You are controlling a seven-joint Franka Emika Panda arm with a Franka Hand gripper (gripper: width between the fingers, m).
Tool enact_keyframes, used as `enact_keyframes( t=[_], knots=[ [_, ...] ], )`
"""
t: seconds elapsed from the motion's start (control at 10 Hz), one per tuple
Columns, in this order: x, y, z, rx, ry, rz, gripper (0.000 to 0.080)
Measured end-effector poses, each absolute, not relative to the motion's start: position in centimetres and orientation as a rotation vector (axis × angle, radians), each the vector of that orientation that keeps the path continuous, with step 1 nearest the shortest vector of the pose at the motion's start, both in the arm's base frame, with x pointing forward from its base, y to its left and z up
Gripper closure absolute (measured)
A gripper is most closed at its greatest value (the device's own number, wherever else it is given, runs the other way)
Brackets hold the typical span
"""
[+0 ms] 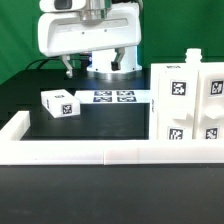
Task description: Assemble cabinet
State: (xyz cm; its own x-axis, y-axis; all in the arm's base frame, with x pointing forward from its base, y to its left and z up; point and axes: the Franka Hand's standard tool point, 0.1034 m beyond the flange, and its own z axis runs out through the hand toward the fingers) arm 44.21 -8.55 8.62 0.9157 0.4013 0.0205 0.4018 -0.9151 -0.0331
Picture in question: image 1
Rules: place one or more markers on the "white U-shaped obstacle frame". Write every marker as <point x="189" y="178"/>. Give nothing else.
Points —
<point x="15" y="151"/>

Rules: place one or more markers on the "small white cabinet top block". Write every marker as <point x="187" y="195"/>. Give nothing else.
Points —
<point x="60" y="103"/>

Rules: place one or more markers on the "white cabinet door panel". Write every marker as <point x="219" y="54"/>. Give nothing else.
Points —
<point x="209" y="118"/>
<point x="176" y="104"/>

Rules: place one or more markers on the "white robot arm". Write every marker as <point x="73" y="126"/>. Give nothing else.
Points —
<point x="101" y="59"/>

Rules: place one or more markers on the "white cabinet body box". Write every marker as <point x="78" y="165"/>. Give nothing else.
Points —
<point x="193" y="60"/>

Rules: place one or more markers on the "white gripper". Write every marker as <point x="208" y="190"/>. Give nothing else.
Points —
<point x="65" y="34"/>

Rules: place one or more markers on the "white base marker sheet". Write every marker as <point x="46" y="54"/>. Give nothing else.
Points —
<point x="113" y="96"/>

